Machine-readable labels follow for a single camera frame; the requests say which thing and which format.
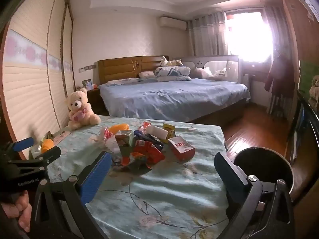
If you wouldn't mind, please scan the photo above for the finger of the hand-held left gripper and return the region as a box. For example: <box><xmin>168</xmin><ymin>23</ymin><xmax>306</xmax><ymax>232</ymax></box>
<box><xmin>0</xmin><ymin>137</ymin><xmax>35</xmax><ymax>156</ymax></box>
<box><xmin>7</xmin><ymin>146</ymin><xmax>62</xmax><ymax>167</ymax></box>

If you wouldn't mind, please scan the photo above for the tall wooden wardrobe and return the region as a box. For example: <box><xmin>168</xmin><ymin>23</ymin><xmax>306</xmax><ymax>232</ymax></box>
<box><xmin>275</xmin><ymin>0</ymin><xmax>309</xmax><ymax>90</ymax></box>

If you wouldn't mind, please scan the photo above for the round white bin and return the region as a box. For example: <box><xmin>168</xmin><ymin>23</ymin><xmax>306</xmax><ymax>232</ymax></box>
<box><xmin>233</xmin><ymin>147</ymin><xmax>295</xmax><ymax>197</ymax></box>

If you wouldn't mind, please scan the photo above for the red snack wrapper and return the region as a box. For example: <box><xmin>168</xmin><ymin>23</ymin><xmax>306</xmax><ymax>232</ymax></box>
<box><xmin>132</xmin><ymin>140</ymin><xmax>165</xmax><ymax>165</ymax></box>

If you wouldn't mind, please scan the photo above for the bed with blue sheet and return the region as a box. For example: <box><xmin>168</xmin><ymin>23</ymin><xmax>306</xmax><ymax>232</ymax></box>
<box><xmin>97</xmin><ymin>55</ymin><xmax>251</xmax><ymax>127</ymax></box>

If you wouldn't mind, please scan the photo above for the yellow snack packet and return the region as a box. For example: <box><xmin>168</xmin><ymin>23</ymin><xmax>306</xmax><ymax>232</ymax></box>
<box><xmin>163</xmin><ymin>123</ymin><xmax>176</xmax><ymax>138</ymax></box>

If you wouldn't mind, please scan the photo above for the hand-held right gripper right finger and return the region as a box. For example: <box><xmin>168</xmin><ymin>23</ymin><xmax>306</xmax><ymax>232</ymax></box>
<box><xmin>214</xmin><ymin>152</ymin><xmax>296</xmax><ymax>239</ymax></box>

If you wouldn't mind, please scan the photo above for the cream sliding door wardrobe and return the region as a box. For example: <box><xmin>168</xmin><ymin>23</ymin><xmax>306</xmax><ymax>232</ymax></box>
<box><xmin>0</xmin><ymin>0</ymin><xmax>76</xmax><ymax>160</ymax></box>

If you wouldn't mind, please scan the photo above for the silver orange wrapper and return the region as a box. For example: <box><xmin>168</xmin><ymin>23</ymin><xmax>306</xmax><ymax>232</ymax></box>
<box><xmin>113</xmin><ymin>154</ymin><xmax>153</xmax><ymax>173</ymax></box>

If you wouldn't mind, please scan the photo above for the person's left hand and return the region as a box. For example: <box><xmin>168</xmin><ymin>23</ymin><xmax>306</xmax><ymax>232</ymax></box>
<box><xmin>0</xmin><ymin>191</ymin><xmax>33</xmax><ymax>229</ymax></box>

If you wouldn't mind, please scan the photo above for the green packet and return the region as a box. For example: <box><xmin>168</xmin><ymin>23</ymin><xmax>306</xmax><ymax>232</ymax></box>
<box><xmin>40</xmin><ymin>131</ymin><xmax>54</xmax><ymax>142</ymax></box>

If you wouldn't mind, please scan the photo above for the dark blue wrapper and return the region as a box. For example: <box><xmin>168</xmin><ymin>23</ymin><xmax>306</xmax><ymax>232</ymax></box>
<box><xmin>135</xmin><ymin>131</ymin><xmax>165</xmax><ymax>150</ymax></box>

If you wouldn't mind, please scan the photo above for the blue white printed pillow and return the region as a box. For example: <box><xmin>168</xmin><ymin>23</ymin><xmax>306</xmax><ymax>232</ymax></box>
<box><xmin>157</xmin><ymin>75</ymin><xmax>192</xmax><ymax>82</ymax></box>
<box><xmin>155</xmin><ymin>65</ymin><xmax>191</xmax><ymax>76</ymax></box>

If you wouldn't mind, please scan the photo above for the white air conditioner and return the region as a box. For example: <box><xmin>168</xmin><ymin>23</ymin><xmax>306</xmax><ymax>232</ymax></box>
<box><xmin>159</xmin><ymin>16</ymin><xmax>187</xmax><ymax>30</ymax></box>

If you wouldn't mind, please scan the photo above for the grey patterned curtain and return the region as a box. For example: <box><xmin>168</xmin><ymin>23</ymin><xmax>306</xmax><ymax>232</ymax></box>
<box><xmin>187</xmin><ymin>11</ymin><xmax>229</xmax><ymax>58</ymax></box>
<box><xmin>262</xmin><ymin>5</ymin><xmax>287</xmax><ymax>116</ymax></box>

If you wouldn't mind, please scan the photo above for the dark wooden nightstand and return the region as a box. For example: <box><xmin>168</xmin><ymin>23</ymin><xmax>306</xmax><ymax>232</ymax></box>
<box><xmin>86</xmin><ymin>88</ymin><xmax>107</xmax><ymax>116</ymax></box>

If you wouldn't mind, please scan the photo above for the pink flat box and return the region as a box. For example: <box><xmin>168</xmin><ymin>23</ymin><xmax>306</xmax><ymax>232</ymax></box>
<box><xmin>53</xmin><ymin>130</ymin><xmax>71</xmax><ymax>144</ymax></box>

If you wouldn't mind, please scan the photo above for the red box with white label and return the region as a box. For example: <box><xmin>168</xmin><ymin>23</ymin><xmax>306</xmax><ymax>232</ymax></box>
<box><xmin>168</xmin><ymin>136</ymin><xmax>196</xmax><ymax>162</ymax></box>

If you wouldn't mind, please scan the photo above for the wooden headboard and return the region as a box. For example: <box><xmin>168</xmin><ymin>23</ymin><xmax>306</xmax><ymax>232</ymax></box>
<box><xmin>98</xmin><ymin>55</ymin><xmax>169</xmax><ymax>85</ymax></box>

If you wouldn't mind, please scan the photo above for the grey bed guard rail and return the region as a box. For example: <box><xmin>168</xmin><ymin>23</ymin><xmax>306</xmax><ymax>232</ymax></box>
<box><xmin>172</xmin><ymin>54</ymin><xmax>241</xmax><ymax>84</ymax></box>

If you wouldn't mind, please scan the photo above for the clear plastic bag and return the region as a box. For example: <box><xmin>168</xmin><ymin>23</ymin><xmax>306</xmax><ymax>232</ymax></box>
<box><xmin>90</xmin><ymin>132</ymin><xmax>122</xmax><ymax>155</ymax></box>

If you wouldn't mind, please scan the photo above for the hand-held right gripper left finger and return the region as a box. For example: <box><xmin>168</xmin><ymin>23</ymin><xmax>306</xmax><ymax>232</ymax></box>
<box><xmin>30</xmin><ymin>151</ymin><xmax>113</xmax><ymax>239</ymax></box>

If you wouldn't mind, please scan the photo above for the brown plush toy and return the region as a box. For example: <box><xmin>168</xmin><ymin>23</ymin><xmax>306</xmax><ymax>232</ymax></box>
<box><xmin>308</xmin><ymin>76</ymin><xmax>319</xmax><ymax>108</ymax></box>

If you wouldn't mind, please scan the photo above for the pink striped wrapper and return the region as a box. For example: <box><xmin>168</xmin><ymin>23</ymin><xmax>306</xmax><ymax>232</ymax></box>
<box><xmin>138</xmin><ymin>121</ymin><xmax>151</xmax><ymax>133</ymax></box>

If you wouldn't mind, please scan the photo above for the flat blue floral pillow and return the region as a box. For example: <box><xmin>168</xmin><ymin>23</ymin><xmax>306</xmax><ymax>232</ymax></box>
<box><xmin>106</xmin><ymin>78</ymin><xmax>143</xmax><ymax>86</ymax></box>

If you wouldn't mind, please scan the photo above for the window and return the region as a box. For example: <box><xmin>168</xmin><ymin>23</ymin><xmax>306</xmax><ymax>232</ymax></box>
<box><xmin>224</xmin><ymin>9</ymin><xmax>273</xmax><ymax>63</ymax></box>

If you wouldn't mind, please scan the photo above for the white foam block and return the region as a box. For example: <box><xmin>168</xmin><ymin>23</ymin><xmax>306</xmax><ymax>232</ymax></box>
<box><xmin>146</xmin><ymin>125</ymin><xmax>170</xmax><ymax>140</ymax></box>

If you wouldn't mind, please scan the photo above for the cream teddy bear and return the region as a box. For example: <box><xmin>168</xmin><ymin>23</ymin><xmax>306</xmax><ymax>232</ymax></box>
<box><xmin>65</xmin><ymin>88</ymin><xmax>101</xmax><ymax>131</ymax></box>

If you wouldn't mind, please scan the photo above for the dark red coat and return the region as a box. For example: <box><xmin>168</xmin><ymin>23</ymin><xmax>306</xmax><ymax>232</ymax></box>
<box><xmin>264</xmin><ymin>52</ymin><xmax>290</xmax><ymax>95</ymax></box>

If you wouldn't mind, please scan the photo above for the green floral blanket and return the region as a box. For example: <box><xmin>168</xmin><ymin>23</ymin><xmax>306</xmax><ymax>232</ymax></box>
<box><xmin>29</xmin><ymin>116</ymin><xmax>240</xmax><ymax>239</ymax></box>

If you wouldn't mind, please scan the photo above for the pink plush toy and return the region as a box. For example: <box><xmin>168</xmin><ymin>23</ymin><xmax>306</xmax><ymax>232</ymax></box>
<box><xmin>192</xmin><ymin>67</ymin><xmax>213</xmax><ymax>79</ymax></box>

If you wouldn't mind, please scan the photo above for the orange foam fruit net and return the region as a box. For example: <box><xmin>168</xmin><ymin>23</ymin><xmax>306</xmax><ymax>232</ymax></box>
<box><xmin>108</xmin><ymin>124</ymin><xmax>130</xmax><ymax>134</ymax></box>
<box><xmin>40</xmin><ymin>139</ymin><xmax>54</xmax><ymax>154</ymax></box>

